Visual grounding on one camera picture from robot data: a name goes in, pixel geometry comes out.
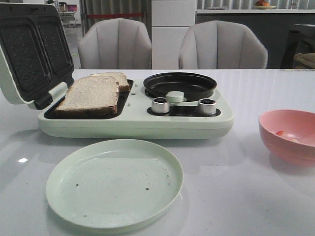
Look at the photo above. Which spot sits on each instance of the fruit plate on counter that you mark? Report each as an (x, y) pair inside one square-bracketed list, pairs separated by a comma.
[(263, 5)]

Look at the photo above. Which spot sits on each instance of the green breakfast maker base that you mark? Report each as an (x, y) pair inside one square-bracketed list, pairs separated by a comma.
[(135, 119)]

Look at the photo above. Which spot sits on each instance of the silver knob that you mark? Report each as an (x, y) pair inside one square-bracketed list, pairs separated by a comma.
[(160, 105), (207, 106)]

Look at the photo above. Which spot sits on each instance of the bread slice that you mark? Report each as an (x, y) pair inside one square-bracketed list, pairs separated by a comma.
[(120, 78), (91, 95)]

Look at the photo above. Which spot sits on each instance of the grey armchair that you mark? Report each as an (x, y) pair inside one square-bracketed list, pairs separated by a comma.
[(221, 45), (116, 44)]

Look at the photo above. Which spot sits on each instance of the pink bowl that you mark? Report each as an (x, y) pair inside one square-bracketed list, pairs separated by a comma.
[(289, 135)]

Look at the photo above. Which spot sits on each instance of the dark washing machine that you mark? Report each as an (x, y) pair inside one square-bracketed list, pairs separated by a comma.
[(301, 39)]

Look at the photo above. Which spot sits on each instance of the green pan handle knob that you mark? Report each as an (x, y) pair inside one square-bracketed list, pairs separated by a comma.
[(175, 97)]

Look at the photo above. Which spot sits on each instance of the left grey armchair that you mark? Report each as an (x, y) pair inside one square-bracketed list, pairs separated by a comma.
[(116, 44)]

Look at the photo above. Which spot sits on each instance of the white refrigerator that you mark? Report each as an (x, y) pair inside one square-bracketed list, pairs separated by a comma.
[(170, 21)]

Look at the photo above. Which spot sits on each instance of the black round frying pan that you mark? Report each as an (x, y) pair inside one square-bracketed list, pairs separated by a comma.
[(194, 86)]

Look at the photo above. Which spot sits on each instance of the right silver knob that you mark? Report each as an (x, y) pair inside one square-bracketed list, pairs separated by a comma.
[(207, 106)]

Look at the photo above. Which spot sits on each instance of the green breakfast maker lid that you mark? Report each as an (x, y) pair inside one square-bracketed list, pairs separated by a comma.
[(35, 60)]

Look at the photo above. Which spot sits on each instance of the green round plate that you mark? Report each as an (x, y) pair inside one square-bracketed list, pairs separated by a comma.
[(115, 186)]

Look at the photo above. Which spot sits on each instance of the red barrier belt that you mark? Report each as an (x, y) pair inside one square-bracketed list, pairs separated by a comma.
[(121, 15)]

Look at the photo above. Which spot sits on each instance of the left silver knob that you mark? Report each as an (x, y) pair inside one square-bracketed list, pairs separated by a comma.
[(160, 105)]

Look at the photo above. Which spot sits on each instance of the right grey armchair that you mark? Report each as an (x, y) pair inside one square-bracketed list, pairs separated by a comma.
[(221, 45)]

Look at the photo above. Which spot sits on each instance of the dark kitchen counter cabinet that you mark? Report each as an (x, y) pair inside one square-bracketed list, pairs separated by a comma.
[(265, 39)]

